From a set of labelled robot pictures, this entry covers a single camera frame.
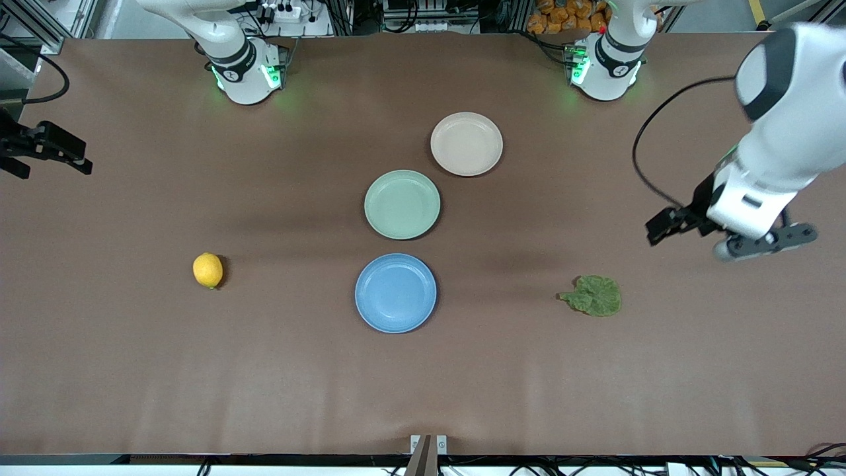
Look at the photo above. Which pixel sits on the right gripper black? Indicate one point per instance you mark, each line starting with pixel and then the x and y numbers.
pixel 25 145

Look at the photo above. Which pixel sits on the aluminium frame profile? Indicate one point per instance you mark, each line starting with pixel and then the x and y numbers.
pixel 63 26

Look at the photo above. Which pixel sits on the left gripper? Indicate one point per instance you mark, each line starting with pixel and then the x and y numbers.
pixel 699 207

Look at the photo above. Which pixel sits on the bag of orange items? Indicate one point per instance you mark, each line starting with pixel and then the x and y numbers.
pixel 565 16

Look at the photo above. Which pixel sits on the pale green plate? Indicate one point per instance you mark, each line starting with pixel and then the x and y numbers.
pixel 402 204

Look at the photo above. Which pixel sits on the white power strip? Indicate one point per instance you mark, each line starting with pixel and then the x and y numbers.
pixel 281 11

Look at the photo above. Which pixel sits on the metal table edge bracket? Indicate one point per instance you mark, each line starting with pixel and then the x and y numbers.
pixel 428 453

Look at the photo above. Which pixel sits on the blue plate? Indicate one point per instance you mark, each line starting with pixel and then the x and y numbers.
pixel 395 293

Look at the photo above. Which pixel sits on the green lettuce leaf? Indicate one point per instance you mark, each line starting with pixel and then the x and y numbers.
pixel 595 296

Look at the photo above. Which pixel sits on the yellow lemon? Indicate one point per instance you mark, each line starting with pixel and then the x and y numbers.
pixel 207 270

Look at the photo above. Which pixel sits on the beige plate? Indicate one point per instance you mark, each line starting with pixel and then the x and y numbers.
pixel 466 143

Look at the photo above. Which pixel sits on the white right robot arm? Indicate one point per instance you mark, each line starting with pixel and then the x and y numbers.
pixel 241 63

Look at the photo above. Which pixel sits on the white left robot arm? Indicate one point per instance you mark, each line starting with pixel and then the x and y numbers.
pixel 786 119

